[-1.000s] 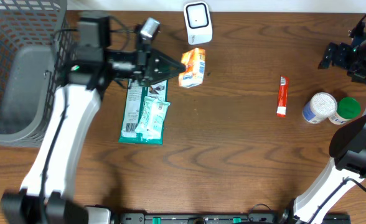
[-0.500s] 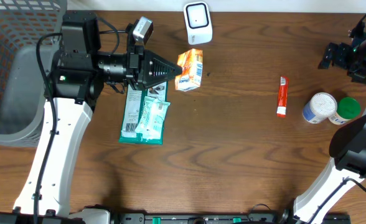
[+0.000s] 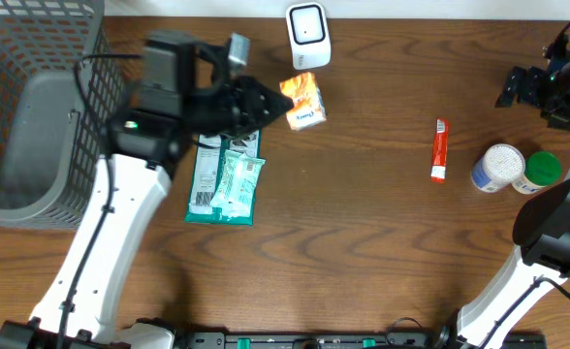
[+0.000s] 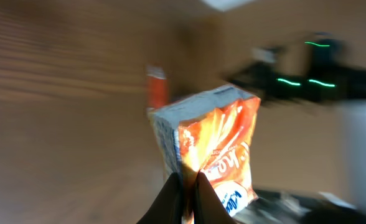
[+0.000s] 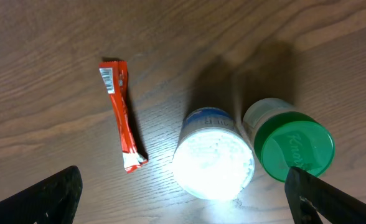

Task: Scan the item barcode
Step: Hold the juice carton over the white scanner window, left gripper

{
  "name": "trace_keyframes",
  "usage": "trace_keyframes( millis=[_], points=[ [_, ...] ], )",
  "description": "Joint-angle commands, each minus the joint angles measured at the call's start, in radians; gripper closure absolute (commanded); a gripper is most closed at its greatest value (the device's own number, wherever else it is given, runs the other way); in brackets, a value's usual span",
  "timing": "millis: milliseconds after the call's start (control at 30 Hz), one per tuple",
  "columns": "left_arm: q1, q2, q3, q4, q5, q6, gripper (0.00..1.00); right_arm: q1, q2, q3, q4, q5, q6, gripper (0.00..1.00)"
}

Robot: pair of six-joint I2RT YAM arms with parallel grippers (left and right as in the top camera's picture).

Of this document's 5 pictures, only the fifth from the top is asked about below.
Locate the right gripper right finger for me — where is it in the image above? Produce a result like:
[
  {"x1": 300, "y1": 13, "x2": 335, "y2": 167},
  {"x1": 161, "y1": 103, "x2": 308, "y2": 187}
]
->
[{"x1": 284, "y1": 167, "x2": 366, "y2": 224}]

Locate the red snack sachet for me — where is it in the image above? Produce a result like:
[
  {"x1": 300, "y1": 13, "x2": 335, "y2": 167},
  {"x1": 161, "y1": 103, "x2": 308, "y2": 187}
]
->
[{"x1": 99, "y1": 60, "x2": 148, "y2": 173}]

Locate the white cylindrical container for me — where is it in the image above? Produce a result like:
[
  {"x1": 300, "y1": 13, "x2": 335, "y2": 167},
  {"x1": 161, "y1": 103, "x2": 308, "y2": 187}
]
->
[{"x1": 172, "y1": 107, "x2": 255, "y2": 200}]

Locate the green-lid seasoning jar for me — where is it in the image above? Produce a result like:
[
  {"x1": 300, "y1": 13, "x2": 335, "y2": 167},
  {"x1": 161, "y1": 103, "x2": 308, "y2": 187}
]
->
[{"x1": 242, "y1": 98, "x2": 335, "y2": 182}]

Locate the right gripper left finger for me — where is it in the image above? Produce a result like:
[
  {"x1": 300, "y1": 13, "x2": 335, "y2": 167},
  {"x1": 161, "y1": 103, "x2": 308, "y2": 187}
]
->
[{"x1": 0, "y1": 166, "x2": 83, "y2": 224}]

